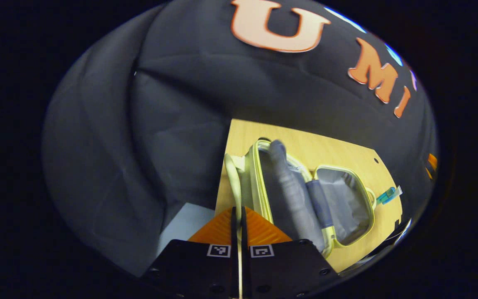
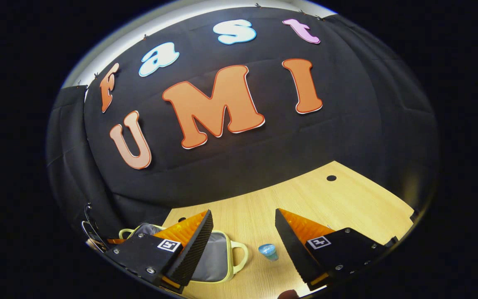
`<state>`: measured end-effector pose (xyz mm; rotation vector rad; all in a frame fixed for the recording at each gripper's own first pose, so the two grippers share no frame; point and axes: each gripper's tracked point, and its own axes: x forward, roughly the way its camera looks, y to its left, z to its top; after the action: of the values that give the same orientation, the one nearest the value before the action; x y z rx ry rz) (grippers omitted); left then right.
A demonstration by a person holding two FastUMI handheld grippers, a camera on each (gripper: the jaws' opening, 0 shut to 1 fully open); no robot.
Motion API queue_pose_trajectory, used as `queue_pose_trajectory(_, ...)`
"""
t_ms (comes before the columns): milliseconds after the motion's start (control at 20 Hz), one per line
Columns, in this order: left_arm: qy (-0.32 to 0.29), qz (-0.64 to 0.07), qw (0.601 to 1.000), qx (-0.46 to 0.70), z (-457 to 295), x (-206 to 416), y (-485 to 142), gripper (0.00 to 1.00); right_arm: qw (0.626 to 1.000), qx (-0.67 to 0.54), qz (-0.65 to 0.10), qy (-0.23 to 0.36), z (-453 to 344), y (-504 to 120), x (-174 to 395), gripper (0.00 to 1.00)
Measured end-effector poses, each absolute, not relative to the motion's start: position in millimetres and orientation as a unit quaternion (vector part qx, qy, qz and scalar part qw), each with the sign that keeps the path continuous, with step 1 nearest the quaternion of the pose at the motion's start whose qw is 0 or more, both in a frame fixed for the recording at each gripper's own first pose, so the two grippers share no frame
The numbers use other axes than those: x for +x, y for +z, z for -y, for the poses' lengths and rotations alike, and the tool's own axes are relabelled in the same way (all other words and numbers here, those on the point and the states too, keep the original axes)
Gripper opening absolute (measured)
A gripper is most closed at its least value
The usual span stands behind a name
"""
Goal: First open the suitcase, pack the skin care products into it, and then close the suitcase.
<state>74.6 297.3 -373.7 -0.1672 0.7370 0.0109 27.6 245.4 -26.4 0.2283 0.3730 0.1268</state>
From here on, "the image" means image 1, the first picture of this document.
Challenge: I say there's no pale yellow suitcase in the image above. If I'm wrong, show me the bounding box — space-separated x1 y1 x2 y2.
224 139 377 260

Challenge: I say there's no black backdrop cloth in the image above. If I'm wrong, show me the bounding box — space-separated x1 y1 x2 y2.
42 0 439 277

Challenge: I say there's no blue and white tube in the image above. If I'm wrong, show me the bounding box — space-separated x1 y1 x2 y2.
376 185 403 205

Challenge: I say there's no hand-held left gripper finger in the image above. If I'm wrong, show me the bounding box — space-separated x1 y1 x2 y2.
141 206 240 299
241 206 340 299

